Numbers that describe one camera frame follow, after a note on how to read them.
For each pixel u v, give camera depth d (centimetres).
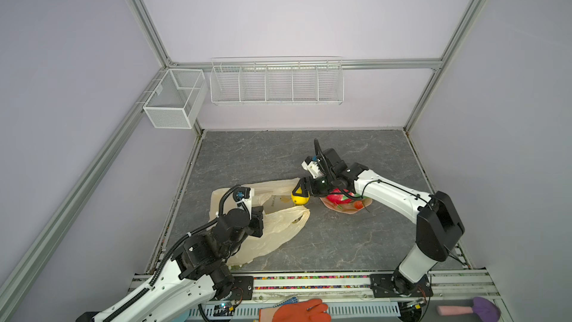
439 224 45
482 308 70
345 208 88
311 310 70
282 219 69
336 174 65
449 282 76
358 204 86
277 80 99
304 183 74
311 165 79
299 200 78
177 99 100
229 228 48
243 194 60
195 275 47
